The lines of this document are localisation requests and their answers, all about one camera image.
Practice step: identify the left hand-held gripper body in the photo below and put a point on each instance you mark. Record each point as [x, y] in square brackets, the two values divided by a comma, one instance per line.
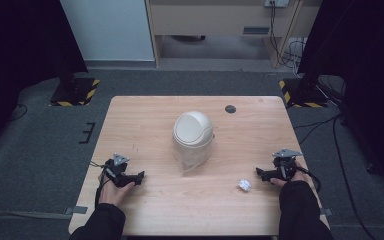
[115, 166]

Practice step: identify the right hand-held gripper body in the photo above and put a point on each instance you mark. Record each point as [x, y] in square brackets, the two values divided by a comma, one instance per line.
[285, 163]

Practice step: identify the white paper ball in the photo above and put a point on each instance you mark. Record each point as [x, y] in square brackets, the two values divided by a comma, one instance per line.
[244, 184]

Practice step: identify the white swing-lid trash can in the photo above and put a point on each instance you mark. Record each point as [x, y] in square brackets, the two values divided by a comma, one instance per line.
[193, 140]

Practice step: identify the person's right hand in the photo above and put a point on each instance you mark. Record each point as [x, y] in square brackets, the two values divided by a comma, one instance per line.
[293, 178]

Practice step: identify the person's left hand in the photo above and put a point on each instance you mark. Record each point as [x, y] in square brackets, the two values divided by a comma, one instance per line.
[113, 195]

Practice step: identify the grey tape strip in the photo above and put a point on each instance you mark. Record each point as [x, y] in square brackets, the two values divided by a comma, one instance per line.
[76, 210]
[326, 212]

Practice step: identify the black striped stand base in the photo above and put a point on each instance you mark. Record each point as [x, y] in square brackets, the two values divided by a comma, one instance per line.
[301, 95]
[75, 91]

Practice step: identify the black curtain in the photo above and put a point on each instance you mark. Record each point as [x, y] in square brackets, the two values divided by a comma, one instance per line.
[363, 66]
[20, 60]

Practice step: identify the white cabinet panel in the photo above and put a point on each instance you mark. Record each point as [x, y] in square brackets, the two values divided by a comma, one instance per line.
[106, 30]

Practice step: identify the beige wooden desk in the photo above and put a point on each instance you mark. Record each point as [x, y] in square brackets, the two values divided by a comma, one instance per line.
[213, 20]

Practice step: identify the grey power strip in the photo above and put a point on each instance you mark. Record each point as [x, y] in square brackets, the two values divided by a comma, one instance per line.
[276, 2]

